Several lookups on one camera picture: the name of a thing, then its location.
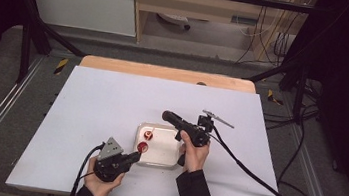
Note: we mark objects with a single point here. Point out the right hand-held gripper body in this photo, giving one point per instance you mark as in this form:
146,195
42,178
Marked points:
199,136

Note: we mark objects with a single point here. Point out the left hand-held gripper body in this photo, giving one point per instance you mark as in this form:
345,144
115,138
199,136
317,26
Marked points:
108,167

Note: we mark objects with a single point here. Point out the red round berry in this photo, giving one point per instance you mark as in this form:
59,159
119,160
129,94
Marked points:
142,146
148,135

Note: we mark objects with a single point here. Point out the thin wooden skewer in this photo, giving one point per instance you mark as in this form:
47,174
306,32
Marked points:
153,129

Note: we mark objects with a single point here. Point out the white square tray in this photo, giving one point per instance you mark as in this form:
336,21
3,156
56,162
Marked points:
162,150

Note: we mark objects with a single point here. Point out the person's right hand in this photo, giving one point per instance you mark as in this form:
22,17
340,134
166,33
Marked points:
195,157

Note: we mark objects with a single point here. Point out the person's left hand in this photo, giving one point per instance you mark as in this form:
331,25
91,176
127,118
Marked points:
99,189

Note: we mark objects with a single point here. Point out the wooden table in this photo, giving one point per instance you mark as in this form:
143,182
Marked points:
165,72

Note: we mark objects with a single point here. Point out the white chair base leg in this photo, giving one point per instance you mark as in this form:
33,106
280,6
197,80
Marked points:
173,19

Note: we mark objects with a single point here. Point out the light wooden desk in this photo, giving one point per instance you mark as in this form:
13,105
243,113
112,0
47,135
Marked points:
190,6

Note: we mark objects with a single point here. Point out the white cabinet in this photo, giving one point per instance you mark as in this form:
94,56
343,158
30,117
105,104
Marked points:
80,2

